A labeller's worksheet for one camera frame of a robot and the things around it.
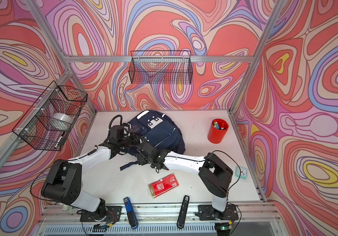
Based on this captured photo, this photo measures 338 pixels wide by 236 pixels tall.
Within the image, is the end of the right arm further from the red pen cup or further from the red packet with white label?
the red pen cup

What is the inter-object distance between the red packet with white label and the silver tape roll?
0.54 m

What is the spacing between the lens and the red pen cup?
95cm

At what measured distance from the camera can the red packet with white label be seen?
82cm

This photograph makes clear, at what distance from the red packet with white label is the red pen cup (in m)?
0.39

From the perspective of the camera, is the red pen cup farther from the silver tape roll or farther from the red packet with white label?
the silver tape roll

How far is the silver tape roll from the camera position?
2.32ft

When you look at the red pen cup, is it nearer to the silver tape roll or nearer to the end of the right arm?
the end of the right arm
